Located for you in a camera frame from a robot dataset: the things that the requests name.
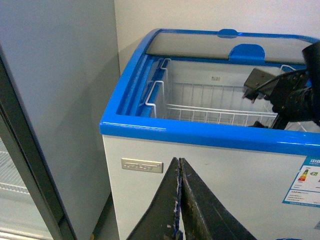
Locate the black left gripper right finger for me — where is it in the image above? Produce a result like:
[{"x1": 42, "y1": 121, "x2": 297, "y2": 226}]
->
[{"x1": 179, "y1": 158, "x2": 255, "y2": 240}]

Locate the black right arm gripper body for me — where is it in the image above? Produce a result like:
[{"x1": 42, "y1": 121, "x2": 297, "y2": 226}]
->
[{"x1": 243, "y1": 68, "x2": 313, "y2": 118}]

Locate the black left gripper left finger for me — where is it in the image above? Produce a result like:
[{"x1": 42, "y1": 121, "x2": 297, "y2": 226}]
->
[{"x1": 127, "y1": 157, "x2": 182, "y2": 240}]

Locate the tall grey display fridge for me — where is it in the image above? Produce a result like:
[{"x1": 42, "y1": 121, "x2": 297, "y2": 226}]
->
[{"x1": 0, "y1": 0, "x2": 120, "y2": 240}]

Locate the silver brand name plate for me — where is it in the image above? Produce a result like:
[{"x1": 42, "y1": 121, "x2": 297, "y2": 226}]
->
[{"x1": 121, "y1": 158, "x2": 164, "y2": 173}]

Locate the glass sliding freezer lid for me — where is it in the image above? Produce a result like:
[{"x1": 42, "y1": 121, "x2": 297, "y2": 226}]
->
[{"x1": 146, "y1": 29, "x2": 319, "y2": 65}]

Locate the energy rating label sticker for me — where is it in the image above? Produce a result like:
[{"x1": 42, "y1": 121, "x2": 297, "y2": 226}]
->
[{"x1": 282, "y1": 156, "x2": 320, "y2": 208}]

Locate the white chest freezer blue rim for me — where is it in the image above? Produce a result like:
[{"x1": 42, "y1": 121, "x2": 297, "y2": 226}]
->
[{"x1": 99, "y1": 28, "x2": 320, "y2": 240}]

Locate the white wire freezer basket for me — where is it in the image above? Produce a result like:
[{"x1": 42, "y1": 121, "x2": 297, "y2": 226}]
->
[{"x1": 144, "y1": 58, "x2": 320, "y2": 132}]

